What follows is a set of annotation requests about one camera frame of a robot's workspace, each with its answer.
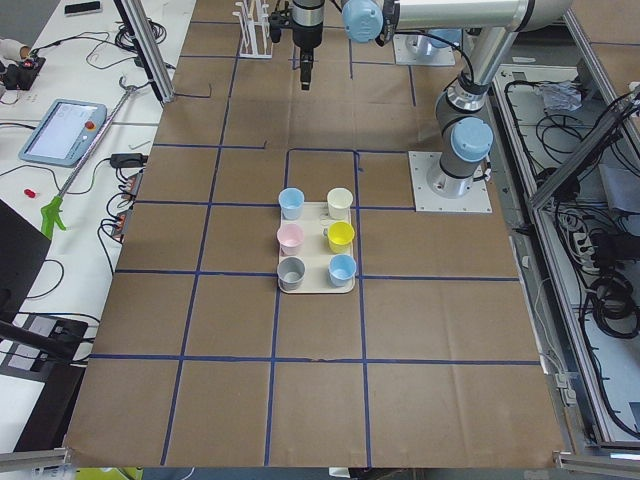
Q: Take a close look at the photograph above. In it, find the cream white cup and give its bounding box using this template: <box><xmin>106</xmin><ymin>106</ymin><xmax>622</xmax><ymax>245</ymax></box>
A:
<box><xmin>326</xmin><ymin>187</ymin><xmax>354</xmax><ymax>220</ymax></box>

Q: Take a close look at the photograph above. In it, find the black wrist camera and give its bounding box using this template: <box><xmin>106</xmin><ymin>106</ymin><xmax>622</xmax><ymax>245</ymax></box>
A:
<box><xmin>268</xmin><ymin>1</ymin><xmax>292</xmax><ymax>44</ymax></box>

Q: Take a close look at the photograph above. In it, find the cream plastic tray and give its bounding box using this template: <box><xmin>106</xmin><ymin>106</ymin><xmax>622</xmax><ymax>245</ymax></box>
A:
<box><xmin>277</xmin><ymin>202</ymin><xmax>355</xmax><ymax>294</ymax></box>

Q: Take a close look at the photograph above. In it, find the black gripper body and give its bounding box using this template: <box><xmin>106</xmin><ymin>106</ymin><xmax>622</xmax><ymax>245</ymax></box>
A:
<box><xmin>291</xmin><ymin>21</ymin><xmax>324</xmax><ymax>70</ymax></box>

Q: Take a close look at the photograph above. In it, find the light blue cup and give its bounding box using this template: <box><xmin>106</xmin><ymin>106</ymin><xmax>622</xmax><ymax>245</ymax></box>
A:
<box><xmin>278</xmin><ymin>187</ymin><xmax>305</xmax><ymax>220</ymax></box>
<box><xmin>328</xmin><ymin>254</ymin><xmax>357</xmax><ymax>287</ymax></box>

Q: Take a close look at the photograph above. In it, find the pink cup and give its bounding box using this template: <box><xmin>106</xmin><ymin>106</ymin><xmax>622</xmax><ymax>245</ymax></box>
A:
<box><xmin>276</xmin><ymin>224</ymin><xmax>304</xmax><ymax>256</ymax></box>

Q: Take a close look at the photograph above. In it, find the grey cup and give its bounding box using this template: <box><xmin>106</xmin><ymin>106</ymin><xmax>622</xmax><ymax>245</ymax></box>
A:
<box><xmin>277</xmin><ymin>257</ymin><xmax>306</xmax><ymax>292</ymax></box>

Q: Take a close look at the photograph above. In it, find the metal reacher grabber tool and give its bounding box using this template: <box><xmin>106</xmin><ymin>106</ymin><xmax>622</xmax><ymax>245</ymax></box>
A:
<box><xmin>41</xmin><ymin>77</ymin><xmax>151</xmax><ymax>240</ymax></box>

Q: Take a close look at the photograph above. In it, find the black smartphone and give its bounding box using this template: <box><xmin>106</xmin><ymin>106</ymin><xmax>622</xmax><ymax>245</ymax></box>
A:
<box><xmin>63</xmin><ymin>0</ymin><xmax>102</xmax><ymax>16</ymax></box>

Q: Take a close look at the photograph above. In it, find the black monitor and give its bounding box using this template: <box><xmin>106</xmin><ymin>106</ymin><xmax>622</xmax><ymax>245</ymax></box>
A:
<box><xmin>1</xmin><ymin>203</ymin><xmax>87</xmax><ymax>366</ymax></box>

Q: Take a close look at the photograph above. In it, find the black power adapter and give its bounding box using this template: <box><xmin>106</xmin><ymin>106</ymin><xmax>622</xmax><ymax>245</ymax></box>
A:
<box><xmin>109</xmin><ymin>153</ymin><xmax>148</xmax><ymax>169</ymax></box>

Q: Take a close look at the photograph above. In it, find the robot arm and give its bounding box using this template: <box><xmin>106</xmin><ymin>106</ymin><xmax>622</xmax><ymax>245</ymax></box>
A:
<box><xmin>341</xmin><ymin>0</ymin><xmax>571</xmax><ymax>199</ymax></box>
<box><xmin>291</xmin><ymin>0</ymin><xmax>324</xmax><ymax>91</ymax></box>

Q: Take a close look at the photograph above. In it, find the blue teach pendant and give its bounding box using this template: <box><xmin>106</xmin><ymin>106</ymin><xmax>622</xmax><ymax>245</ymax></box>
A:
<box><xmin>18</xmin><ymin>99</ymin><xmax>107</xmax><ymax>167</ymax></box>

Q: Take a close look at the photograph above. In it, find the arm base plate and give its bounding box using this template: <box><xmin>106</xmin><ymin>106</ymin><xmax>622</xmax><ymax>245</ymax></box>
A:
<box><xmin>393</xmin><ymin>34</ymin><xmax>456</xmax><ymax>67</ymax></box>
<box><xmin>408</xmin><ymin>151</ymin><xmax>492</xmax><ymax>214</ymax></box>

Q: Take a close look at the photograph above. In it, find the aluminium frame post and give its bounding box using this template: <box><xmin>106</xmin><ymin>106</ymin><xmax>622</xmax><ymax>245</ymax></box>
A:
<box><xmin>114</xmin><ymin>0</ymin><xmax>175</xmax><ymax>104</ymax></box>

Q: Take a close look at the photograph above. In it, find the white wire cup rack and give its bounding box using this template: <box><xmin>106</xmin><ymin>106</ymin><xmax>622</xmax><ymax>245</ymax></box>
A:
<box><xmin>232</xmin><ymin>0</ymin><xmax>273</xmax><ymax>60</ymax></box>

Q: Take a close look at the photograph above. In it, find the yellow cup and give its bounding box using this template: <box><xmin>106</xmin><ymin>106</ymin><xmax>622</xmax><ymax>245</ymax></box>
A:
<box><xmin>327</xmin><ymin>221</ymin><xmax>355</xmax><ymax>254</ymax></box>

